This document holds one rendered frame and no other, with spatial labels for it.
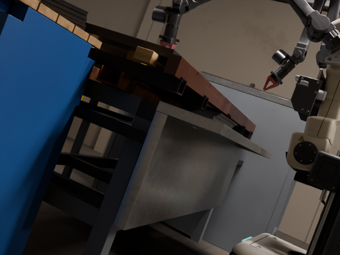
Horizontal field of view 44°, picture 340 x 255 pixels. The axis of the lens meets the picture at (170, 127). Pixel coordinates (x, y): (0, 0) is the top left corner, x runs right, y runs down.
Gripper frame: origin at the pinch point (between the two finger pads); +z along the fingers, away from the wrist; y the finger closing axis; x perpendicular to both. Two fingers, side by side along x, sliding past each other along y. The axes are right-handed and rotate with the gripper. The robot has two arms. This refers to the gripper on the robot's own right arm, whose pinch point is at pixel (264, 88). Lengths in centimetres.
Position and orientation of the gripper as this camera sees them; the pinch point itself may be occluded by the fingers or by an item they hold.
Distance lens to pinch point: 236.7
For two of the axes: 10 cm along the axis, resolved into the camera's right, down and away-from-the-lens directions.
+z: -7.0, 7.0, 1.8
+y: -3.9, -1.6, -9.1
